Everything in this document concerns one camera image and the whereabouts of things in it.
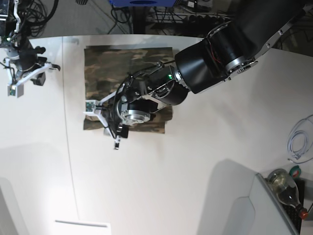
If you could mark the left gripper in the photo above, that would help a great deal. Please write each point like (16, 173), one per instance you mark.
(130, 114)

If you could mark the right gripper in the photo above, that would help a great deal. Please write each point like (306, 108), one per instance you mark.
(25, 59)

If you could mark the camouflage t-shirt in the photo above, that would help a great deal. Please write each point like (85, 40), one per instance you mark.
(106, 67)

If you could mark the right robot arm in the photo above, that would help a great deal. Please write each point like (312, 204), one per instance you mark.
(19, 20)

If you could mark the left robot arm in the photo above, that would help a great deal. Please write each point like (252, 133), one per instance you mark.
(226, 51)

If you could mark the black power strip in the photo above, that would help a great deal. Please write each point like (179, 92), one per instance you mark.
(207, 19)

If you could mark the clear glass bottle red cap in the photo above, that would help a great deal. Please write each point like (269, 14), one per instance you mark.
(286, 190)

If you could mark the grey equipment box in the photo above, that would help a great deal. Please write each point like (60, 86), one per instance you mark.
(270, 217)

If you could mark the green tape roll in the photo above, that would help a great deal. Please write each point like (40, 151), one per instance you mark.
(295, 172)

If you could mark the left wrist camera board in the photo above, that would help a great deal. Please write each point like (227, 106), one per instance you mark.
(90, 106)

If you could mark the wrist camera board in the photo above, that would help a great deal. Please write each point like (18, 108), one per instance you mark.
(15, 90)
(90, 106)

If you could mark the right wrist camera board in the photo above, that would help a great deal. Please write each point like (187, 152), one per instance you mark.
(15, 90)

